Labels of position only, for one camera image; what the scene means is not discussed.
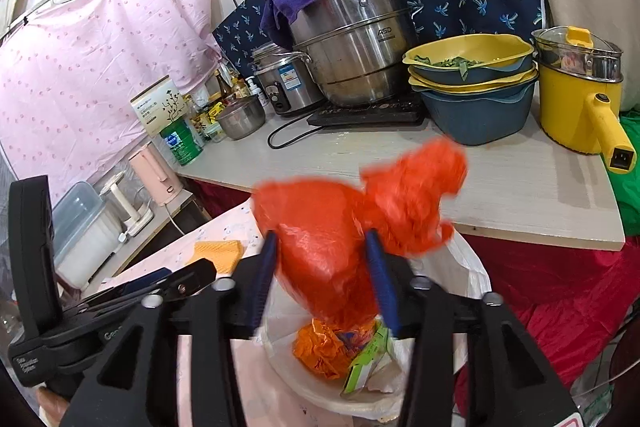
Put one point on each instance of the condiment bottles group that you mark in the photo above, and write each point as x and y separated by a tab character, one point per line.
223	86

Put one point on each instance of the large steel steamer pot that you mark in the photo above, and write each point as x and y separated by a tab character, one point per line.
355	47

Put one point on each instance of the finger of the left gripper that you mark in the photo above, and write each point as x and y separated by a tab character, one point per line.
145	281

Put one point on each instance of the white tissue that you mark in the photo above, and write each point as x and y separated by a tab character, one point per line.
392	373

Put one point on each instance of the white dish box grey lid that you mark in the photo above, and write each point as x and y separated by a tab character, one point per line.
86	233

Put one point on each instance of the white countertop board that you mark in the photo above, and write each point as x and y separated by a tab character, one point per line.
523	188

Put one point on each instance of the black induction cooktop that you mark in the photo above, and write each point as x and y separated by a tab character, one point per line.
393	112

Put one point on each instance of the pink electric kettle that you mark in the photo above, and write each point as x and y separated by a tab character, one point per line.
153	170

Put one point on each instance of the person left hand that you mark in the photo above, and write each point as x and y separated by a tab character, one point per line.
52	406

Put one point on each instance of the small steel lidded pot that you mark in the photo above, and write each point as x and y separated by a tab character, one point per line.
242	117

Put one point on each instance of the red cloth skirt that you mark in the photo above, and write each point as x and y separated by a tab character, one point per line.
571	301

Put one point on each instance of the orange plastic bag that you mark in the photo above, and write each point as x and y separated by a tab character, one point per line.
321	226

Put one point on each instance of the white lined trash bin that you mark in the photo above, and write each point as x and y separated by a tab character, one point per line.
455	267

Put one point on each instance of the beige cardboard box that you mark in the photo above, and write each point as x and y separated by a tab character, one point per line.
159	106

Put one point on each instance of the steel rice cooker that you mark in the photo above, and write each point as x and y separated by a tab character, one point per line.
286	79

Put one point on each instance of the yellow electric cooking pot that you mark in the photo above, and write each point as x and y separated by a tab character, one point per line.
581	86

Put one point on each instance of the white glass kettle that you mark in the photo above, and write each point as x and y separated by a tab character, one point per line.
137	217

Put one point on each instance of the orange foam net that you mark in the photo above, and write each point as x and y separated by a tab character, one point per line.
223	254

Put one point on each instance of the green tin can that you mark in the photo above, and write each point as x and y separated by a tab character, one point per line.
180	139

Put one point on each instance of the stacked blue yellow basins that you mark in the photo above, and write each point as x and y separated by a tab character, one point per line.
477	88

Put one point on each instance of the pink dotted curtain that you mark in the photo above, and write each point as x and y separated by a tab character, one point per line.
69	75

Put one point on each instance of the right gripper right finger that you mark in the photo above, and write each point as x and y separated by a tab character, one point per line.
510	381

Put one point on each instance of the pink patterned tablecloth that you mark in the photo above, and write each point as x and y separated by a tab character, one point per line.
265	400

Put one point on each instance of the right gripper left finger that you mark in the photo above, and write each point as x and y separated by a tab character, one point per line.
135	380

